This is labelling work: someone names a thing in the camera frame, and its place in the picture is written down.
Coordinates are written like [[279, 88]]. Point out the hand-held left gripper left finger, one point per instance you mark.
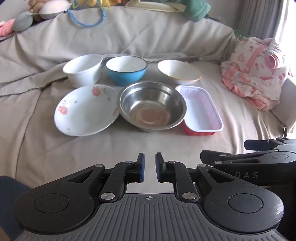
[[141, 169]]

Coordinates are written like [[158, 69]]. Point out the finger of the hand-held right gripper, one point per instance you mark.
[[215, 157], [256, 144]]

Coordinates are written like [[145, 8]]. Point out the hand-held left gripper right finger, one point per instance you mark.
[[158, 169]]

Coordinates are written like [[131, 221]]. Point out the stainless steel bowl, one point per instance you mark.
[[150, 104]]

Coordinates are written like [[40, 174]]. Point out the white deep bowl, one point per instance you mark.
[[83, 74]]

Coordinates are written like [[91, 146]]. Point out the red and white plastic tray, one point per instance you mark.
[[201, 109]]

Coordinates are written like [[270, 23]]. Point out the beige sofa cover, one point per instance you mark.
[[69, 150]]

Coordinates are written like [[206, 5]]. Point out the pink floral cloth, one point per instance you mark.
[[252, 69]]

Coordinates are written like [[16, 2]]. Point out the white floral plate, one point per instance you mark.
[[85, 113]]

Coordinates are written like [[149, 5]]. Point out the blue enamel bowl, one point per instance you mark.
[[124, 77]]

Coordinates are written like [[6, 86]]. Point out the white gold-rimmed bowl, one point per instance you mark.
[[178, 71]]

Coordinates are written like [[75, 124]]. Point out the green leafy item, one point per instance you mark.
[[241, 33]]

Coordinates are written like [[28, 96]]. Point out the grey striped curtain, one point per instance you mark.
[[266, 16]]

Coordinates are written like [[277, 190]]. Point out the person's blue denim leg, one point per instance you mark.
[[9, 204]]

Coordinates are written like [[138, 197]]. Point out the green plush toy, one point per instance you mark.
[[196, 9]]

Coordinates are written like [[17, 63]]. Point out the yellow orange plush toy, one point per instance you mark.
[[91, 2]]

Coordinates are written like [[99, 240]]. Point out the white and pink plush toy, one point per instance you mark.
[[54, 9]]

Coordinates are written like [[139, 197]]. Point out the grey plush toy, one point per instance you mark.
[[23, 21]]

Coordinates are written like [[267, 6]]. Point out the brown plush toy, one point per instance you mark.
[[35, 5]]

